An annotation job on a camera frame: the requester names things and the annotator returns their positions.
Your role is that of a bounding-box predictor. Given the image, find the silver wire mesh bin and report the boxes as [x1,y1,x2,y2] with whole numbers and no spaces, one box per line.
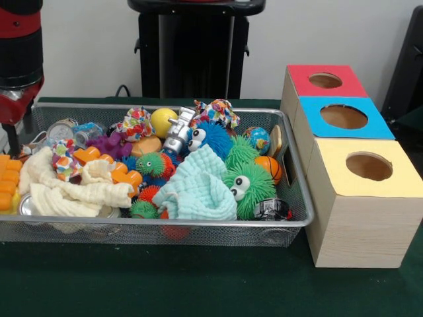
[0,102,315,248]

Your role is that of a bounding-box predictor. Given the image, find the wooden three-hole box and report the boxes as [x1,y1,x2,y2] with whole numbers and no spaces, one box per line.
[280,64,423,269]

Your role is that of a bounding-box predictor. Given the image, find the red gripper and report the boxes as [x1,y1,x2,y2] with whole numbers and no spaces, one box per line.
[0,77,45,159]

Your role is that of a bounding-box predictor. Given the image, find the dark green tablecloth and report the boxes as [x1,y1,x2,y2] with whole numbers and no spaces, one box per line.
[395,108,423,146]
[0,96,423,317]

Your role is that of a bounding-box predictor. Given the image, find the long orange plastic toy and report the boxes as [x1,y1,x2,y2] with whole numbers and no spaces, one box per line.
[73,146,143,199]

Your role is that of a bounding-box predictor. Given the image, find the blue puffer toy with eyes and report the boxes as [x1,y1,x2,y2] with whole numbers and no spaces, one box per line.
[186,120,234,153]

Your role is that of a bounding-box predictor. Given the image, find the yellow ball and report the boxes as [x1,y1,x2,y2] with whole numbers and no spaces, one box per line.
[150,108,179,139]

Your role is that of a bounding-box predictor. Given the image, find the black office chair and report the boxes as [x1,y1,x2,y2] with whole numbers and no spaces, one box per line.
[381,5,423,123]

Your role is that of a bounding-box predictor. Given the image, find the orange yellow block toy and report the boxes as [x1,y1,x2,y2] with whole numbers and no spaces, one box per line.
[0,153,24,212]

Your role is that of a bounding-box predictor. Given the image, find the small globe ball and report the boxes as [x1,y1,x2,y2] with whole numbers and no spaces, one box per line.
[243,126,272,155]

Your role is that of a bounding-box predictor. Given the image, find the orange striped tiger plush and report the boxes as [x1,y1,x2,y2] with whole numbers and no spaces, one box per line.
[17,143,36,163]

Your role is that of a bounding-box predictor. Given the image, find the green puffer toy with eyes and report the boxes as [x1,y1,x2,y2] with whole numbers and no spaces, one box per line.
[223,161,277,221]

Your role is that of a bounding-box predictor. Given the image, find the small orange basketball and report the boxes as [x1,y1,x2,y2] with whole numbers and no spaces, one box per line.
[254,155,284,185]

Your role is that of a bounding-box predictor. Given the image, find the light blue muslin cloth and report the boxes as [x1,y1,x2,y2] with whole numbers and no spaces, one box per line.
[151,143,239,221]

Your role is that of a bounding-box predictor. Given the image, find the cream muslin cloth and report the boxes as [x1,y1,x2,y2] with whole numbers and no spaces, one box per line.
[19,147,135,217]

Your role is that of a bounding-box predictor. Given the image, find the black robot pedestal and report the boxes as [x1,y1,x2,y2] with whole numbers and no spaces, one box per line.
[127,0,267,98]

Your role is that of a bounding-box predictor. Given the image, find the silver robot toy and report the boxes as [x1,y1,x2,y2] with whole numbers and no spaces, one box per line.
[163,106,198,156]

